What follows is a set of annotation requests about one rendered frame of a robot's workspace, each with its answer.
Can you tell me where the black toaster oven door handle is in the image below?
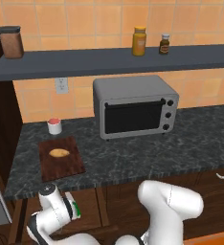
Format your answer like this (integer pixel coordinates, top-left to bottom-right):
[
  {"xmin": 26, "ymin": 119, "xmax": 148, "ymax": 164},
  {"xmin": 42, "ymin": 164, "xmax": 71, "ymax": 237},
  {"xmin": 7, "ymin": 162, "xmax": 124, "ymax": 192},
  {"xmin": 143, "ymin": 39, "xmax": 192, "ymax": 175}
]
[{"xmin": 103, "ymin": 98, "xmax": 167, "ymax": 109}]

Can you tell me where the yellow potato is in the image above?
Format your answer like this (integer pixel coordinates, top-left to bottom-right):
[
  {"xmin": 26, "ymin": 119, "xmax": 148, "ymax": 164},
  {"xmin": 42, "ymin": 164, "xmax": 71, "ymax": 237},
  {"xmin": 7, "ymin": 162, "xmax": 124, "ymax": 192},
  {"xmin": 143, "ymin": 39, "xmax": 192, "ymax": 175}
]
[{"xmin": 48, "ymin": 147, "xmax": 71, "ymax": 159}]

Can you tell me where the dark wooden cutting board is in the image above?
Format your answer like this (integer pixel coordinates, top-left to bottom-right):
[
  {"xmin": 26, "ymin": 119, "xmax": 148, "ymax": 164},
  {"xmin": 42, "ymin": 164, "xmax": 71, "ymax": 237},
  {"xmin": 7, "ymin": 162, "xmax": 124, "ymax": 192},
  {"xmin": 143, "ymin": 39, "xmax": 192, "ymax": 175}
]
[{"xmin": 37, "ymin": 136, "xmax": 87, "ymax": 183}]

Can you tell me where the tall dark wooden cupboard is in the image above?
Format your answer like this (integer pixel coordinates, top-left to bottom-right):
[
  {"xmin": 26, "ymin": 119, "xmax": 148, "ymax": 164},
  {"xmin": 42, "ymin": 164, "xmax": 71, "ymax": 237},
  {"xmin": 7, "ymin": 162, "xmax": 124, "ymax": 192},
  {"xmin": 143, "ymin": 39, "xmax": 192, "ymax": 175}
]
[{"xmin": 0, "ymin": 0, "xmax": 24, "ymax": 192}]

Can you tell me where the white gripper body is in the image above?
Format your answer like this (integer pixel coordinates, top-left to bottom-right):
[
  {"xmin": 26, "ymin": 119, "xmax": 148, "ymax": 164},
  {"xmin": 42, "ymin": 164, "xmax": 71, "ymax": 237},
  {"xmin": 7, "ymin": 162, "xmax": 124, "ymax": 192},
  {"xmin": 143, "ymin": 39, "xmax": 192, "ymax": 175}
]
[{"xmin": 64, "ymin": 191, "xmax": 82, "ymax": 221}]

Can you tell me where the black toaster oven door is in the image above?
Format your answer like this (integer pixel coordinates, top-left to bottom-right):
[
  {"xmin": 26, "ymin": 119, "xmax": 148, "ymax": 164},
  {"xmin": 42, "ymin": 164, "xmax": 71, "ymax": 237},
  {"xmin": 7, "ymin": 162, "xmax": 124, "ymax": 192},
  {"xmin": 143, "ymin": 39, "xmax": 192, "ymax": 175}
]
[{"xmin": 103, "ymin": 100, "xmax": 165, "ymax": 135}]

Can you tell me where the dark grey wall shelf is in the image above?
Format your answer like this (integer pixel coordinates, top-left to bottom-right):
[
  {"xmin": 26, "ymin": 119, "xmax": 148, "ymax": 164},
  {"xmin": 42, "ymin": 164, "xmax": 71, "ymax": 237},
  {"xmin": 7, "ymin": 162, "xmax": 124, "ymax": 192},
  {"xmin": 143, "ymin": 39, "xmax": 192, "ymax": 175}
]
[{"xmin": 0, "ymin": 43, "xmax": 224, "ymax": 82}]

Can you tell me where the dark wooden drawer front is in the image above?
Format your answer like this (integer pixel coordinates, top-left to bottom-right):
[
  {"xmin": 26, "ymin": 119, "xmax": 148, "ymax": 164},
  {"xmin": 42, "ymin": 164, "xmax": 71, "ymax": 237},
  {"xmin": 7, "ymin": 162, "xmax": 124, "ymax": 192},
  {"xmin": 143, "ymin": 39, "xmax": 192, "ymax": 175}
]
[{"xmin": 195, "ymin": 167, "xmax": 224, "ymax": 238}]

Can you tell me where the dark wooden cupboard door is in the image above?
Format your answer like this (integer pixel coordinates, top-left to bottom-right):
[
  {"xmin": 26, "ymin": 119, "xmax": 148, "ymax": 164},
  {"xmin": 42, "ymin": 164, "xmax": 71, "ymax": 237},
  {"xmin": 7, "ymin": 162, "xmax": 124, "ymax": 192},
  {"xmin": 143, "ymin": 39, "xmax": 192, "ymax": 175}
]
[{"xmin": 105, "ymin": 174, "xmax": 202, "ymax": 237}]

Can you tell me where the dark wooden drawer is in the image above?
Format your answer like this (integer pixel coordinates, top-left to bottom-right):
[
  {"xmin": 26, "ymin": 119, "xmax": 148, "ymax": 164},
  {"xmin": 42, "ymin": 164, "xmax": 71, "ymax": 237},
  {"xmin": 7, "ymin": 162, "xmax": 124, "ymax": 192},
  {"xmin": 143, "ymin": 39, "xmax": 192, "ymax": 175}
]
[
  {"xmin": 195, "ymin": 167, "xmax": 224, "ymax": 238},
  {"xmin": 8, "ymin": 187, "xmax": 120, "ymax": 245}
]

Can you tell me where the yellow mustard bottle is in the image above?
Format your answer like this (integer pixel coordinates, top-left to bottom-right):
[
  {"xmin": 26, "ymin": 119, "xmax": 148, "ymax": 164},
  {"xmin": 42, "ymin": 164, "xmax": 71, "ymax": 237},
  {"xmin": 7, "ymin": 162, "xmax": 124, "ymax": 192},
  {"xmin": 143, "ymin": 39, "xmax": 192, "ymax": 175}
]
[{"xmin": 131, "ymin": 26, "xmax": 147, "ymax": 57}]

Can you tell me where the brown jar with black lid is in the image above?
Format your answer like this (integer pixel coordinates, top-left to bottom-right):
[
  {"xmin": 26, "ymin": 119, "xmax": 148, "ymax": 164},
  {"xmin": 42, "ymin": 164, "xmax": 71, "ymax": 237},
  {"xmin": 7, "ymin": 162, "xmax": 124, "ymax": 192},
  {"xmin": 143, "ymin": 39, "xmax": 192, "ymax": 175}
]
[{"xmin": 0, "ymin": 25, "xmax": 25, "ymax": 60}]

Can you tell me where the small brown sauce bottle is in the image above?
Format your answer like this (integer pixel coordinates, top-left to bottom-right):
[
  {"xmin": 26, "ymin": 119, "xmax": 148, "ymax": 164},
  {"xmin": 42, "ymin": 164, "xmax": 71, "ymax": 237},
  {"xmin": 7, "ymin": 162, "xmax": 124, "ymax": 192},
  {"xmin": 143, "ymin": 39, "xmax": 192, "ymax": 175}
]
[{"xmin": 158, "ymin": 33, "xmax": 171, "ymax": 56}]

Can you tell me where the white wall socket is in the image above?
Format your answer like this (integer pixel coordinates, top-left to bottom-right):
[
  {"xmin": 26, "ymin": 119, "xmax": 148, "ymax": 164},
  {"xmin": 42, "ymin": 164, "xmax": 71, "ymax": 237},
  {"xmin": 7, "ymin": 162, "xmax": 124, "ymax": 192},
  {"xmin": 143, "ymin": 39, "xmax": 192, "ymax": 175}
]
[{"xmin": 55, "ymin": 77, "xmax": 70, "ymax": 95}]

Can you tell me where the grey toaster oven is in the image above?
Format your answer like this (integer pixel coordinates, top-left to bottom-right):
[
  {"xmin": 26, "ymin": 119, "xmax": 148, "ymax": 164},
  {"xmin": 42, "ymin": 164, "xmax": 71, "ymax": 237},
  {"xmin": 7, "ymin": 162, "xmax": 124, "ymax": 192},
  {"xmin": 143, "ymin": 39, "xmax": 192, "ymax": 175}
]
[{"xmin": 92, "ymin": 75, "xmax": 180, "ymax": 142}]

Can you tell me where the white jar with red lid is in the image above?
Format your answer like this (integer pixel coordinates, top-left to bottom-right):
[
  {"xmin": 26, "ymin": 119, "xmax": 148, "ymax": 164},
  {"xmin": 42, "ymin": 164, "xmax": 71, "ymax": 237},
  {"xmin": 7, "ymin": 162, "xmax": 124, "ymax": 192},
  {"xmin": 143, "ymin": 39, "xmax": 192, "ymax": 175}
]
[{"xmin": 47, "ymin": 118, "xmax": 63, "ymax": 136}]

